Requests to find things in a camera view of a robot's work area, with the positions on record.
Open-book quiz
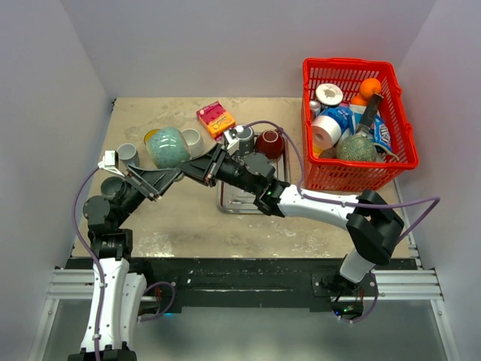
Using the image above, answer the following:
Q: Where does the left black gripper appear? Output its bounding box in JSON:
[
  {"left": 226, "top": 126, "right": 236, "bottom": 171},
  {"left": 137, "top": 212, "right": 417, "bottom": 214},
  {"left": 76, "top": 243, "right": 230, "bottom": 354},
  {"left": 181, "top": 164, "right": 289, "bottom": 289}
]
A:
[{"left": 112, "top": 162, "right": 179, "bottom": 226}]

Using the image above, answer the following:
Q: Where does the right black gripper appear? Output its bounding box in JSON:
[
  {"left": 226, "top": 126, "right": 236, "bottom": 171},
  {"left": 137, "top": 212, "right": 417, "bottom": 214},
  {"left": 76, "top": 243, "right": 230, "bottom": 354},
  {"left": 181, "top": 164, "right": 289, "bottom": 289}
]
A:
[{"left": 178, "top": 144, "right": 259, "bottom": 196}]

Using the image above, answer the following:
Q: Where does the white speckled mug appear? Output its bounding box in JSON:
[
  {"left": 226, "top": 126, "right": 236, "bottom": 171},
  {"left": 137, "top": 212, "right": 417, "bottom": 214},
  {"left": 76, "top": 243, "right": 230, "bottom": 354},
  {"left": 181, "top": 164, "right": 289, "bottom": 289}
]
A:
[{"left": 181, "top": 129, "right": 204, "bottom": 158}]

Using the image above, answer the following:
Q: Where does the teal green mug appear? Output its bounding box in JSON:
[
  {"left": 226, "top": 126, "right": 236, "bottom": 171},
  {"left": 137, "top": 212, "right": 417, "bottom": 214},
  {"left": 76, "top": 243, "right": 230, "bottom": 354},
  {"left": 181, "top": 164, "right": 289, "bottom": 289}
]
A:
[{"left": 146, "top": 127, "right": 191, "bottom": 169}]

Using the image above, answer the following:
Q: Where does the grey blue mug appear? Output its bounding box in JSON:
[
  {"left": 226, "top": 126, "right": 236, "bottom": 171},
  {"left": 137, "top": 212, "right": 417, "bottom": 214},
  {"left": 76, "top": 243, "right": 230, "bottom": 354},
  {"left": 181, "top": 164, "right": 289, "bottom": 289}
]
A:
[{"left": 116, "top": 143, "right": 140, "bottom": 167}]

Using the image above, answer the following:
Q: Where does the yellow mug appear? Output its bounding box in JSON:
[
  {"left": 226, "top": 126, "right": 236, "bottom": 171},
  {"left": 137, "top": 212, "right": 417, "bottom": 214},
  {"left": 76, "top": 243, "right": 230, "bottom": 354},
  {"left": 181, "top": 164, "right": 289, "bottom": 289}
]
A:
[{"left": 144, "top": 129, "right": 160, "bottom": 145}]

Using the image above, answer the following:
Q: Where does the grey green mug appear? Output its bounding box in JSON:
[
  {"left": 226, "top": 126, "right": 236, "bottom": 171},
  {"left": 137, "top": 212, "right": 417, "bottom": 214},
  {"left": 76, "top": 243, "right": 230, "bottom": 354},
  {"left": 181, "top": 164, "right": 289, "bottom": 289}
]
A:
[{"left": 101, "top": 176, "right": 125, "bottom": 200}]

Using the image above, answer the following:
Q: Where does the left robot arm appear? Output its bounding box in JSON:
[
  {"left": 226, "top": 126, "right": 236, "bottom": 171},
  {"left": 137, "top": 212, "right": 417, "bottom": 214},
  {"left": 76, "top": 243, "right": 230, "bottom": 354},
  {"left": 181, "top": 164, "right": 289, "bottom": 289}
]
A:
[{"left": 69, "top": 166, "right": 181, "bottom": 360}]

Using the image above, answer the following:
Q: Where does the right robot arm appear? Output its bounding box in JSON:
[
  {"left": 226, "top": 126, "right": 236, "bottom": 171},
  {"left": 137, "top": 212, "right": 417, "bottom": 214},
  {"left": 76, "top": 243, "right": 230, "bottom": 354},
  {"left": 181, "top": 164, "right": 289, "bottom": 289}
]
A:
[{"left": 179, "top": 145, "right": 404, "bottom": 296}]

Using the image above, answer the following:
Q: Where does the dark grey mug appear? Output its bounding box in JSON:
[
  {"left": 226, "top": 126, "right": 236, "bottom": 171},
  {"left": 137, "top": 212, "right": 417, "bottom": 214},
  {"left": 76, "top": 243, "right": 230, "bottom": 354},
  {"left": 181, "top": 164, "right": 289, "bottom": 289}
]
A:
[{"left": 237, "top": 125, "right": 255, "bottom": 157}]

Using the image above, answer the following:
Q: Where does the dark red mug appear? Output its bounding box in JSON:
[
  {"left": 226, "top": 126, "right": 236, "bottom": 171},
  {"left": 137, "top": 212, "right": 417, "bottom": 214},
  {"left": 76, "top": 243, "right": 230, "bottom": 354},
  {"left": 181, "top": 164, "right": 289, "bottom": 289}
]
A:
[{"left": 255, "top": 130, "right": 285, "bottom": 160}]

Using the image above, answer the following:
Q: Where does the pink orange snack box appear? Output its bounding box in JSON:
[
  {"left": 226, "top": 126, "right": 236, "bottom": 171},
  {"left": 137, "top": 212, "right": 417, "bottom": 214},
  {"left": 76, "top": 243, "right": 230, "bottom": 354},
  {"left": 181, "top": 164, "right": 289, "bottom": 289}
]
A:
[{"left": 196, "top": 102, "right": 236, "bottom": 141}]

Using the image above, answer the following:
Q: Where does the metal tray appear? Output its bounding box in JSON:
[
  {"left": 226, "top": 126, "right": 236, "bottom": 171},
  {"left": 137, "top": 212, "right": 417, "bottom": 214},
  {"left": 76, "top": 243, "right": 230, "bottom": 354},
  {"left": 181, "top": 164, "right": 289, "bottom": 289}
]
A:
[{"left": 216, "top": 132, "right": 290, "bottom": 214}]

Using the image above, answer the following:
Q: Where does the silver can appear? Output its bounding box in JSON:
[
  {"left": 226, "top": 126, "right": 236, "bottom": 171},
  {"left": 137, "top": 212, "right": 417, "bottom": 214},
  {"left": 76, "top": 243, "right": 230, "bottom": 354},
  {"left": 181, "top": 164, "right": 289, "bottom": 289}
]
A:
[{"left": 309, "top": 100, "right": 322, "bottom": 120}]

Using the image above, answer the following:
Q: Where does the pink white toilet roll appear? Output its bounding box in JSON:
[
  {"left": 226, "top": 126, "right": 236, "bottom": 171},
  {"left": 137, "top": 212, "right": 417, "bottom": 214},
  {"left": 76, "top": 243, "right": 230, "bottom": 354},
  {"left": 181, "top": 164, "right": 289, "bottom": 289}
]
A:
[{"left": 310, "top": 115, "right": 342, "bottom": 150}]

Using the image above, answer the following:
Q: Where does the white tape roll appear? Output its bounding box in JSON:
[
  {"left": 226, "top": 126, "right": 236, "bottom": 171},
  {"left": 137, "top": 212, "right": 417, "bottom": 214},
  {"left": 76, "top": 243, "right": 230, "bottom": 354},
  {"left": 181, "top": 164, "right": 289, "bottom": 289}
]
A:
[{"left": 315, "top": 83, "right": 343, "bottom": 108}]

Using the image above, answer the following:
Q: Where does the blue white packet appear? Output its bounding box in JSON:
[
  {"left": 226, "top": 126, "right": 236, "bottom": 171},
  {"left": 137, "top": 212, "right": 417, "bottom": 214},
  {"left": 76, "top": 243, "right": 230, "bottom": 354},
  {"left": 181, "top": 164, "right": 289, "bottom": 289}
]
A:
[{"left": 320, "top": 107, "right": 355, "bottom": 135}]

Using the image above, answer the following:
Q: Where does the orange fruit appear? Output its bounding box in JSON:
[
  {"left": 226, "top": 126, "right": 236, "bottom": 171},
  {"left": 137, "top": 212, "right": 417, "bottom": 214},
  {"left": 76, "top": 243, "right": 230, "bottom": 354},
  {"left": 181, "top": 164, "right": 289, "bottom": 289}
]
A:
[
  {"left": 350, "top": 94, "right": 369, "bottom": 106},
  {"left": 358, "top": 77, "right": 382, "bottom": 100}
]

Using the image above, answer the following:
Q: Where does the red plastic basket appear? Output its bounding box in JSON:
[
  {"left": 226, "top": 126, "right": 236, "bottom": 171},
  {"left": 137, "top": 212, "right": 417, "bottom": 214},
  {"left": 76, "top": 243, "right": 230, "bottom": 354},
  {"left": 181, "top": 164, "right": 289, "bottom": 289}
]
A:
[{"left": 302, "top": 57, "right": 420, "bottom": 193}]

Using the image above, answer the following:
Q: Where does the blue snack bag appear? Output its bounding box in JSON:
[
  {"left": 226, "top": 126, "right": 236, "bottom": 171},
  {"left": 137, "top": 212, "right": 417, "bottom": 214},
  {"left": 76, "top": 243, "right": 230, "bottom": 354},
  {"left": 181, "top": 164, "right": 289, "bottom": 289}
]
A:
[{"left": 371, "top": 115, "right": 392, "bottom": 153}]

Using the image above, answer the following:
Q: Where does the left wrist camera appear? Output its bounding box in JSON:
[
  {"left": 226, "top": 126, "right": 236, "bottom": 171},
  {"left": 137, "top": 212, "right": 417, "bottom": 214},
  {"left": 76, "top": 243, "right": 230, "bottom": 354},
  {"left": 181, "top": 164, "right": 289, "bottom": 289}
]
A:
[{"left": 98, "top": 150, "right": 124, "bottom": 177}]

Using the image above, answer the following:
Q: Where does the black base frame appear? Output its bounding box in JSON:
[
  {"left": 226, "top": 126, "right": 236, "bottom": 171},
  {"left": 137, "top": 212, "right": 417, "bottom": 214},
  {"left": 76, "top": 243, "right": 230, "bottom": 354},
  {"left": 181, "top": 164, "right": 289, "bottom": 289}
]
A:
[{"left": 63, "top": 257, "right": 420, "bottom": 315}]

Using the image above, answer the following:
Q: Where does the brown handled tool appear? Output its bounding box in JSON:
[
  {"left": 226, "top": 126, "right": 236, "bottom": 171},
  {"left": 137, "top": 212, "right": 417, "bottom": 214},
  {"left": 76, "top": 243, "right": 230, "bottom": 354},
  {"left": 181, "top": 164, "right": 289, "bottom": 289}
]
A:
[{"left": 355, "top": 93, "right": 383, "bottom": 134}]

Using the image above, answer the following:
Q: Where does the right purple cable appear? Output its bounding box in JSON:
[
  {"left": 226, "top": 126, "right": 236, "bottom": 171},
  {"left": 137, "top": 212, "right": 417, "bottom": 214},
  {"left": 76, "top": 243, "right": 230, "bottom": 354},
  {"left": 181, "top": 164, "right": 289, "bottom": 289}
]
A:
[{"left": 236, "top": 120, "right": 441, "bottom": 324}]

